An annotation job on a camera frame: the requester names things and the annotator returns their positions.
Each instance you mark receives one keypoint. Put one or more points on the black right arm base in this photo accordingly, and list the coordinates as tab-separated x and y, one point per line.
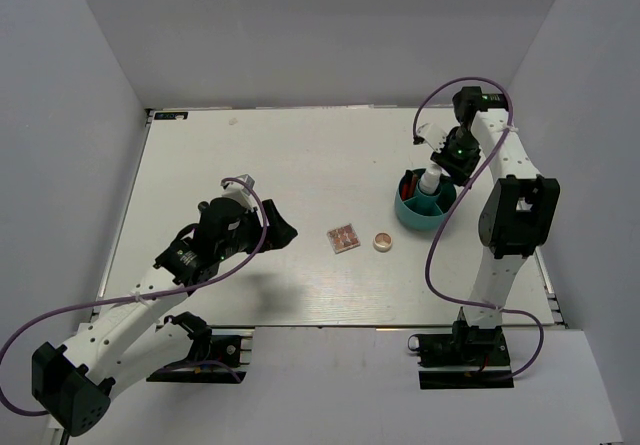
465	358

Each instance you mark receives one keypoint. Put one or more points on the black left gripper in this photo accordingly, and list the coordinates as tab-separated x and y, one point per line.
281	232

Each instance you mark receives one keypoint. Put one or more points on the orange eyeshadow palette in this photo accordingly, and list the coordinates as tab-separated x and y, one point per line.
343	238

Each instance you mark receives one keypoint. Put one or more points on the teal round organizer cup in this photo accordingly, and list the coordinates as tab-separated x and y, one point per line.
423	212

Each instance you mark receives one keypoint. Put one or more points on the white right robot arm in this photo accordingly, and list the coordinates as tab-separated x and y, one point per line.
517	216

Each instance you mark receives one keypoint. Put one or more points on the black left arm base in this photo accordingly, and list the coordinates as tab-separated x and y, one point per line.
213	355

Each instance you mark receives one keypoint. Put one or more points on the red lip gloss tube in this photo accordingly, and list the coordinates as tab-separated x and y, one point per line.
405	185

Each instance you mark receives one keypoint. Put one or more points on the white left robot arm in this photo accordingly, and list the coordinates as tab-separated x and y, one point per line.
143	339

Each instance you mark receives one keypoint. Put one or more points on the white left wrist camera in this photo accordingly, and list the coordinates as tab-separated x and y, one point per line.
239	190

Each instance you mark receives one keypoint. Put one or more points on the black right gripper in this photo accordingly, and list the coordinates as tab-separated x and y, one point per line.
459	171

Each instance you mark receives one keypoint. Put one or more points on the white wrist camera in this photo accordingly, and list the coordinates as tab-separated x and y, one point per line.
432	135
239	190

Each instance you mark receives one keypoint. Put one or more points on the dark red lip gloss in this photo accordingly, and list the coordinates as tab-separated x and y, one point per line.
413	184

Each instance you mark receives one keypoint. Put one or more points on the round beige powder compact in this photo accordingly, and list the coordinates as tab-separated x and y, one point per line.
382	242

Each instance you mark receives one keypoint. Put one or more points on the white pink spray bottle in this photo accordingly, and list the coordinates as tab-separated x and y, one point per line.
429	181

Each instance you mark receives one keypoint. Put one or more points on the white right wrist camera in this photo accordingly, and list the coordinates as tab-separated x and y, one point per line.
432	135

